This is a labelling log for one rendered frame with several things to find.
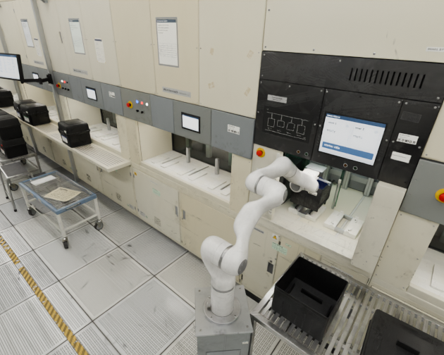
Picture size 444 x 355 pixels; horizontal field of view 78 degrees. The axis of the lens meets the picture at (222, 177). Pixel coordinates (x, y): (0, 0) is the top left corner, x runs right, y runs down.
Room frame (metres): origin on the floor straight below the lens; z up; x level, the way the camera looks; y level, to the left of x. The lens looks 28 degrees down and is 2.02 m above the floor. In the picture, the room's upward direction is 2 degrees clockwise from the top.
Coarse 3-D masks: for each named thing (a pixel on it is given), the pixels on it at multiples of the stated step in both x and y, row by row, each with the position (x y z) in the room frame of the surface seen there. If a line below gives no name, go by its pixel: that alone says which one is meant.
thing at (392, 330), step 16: (384, 320) 0.83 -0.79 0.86; (400, 320) 0.83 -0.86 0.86; (368, 336) 0.76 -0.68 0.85; (384, 336) 0.75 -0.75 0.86; (400, 336) 0.76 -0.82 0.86; (416, 336) 0.76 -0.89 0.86; (432, 336) 0.76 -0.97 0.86; (368, 352) 0.68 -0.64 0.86; (384, 352) 0.68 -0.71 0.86; (400, 352) 0.69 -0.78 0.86; (416, 352) 0.68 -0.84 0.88; (432, 352) 0.69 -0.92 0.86
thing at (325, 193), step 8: (312, 168) 1.68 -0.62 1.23; (320, 168) 1.69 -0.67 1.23; (328, 184) 1.63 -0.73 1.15; (296, 192) 1.67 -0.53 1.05; (304, 192) 1.63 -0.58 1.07; (320, 192) 1.57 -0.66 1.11; (328, 192) 1.69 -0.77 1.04; (296, 200) 1.66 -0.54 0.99; (304, 200) 1.63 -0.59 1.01; (312, 200) 1.59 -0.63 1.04; (320, 200) 1.57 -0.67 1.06; (312, 208) 1.59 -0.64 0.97
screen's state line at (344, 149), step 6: (324, 144) 1.40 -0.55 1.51; (330, 144) 1.39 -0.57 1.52; (336, 144) 1.37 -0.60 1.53; (336, 150) 1.36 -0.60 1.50; (342, 150) 1.34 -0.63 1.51; (348, 150) 1.32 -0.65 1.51; (354, 150) 1.31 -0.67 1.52; (360, 156) 1.29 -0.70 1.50; (366, 156) 1.27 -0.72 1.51; (372, 156) 1.25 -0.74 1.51
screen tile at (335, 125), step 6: (330, 120) 1.40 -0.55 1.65; (330, 126) 1.40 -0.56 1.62; (336, 126) 1.38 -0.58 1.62; (342, 126) 1.36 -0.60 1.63; (330, 132) 1.39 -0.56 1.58; (348, 132) 1.34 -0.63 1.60; (324, 138) 1.41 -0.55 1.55; (330, 138) 1.39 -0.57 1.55; (336, 138) 1.37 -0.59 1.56; (342, 138) 1.35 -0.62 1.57
